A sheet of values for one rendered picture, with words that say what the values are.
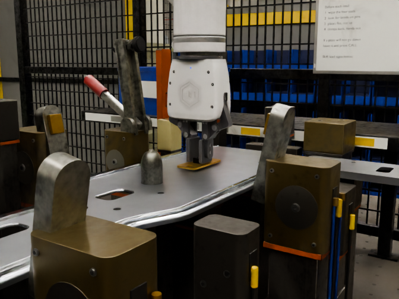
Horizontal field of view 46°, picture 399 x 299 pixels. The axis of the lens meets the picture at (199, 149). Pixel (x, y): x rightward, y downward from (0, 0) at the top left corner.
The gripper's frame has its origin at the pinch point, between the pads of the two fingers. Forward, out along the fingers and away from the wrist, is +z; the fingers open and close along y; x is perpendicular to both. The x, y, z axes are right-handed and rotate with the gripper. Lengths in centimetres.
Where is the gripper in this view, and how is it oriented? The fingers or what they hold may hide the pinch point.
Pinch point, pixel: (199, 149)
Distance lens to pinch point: 79.3
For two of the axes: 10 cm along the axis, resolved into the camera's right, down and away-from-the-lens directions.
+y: 8.3, 1.0, -5.5
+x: 5.6, -1.5, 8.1
